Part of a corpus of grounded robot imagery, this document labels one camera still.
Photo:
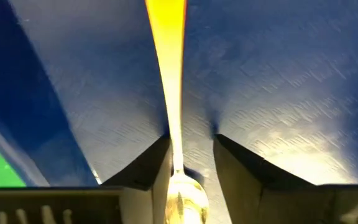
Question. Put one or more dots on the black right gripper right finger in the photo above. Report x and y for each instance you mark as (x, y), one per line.
(291, 202)

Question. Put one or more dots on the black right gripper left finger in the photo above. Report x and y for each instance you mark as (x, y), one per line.
(57, 205)

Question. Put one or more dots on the blue plastic tray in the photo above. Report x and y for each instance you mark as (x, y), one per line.
(259, 62)

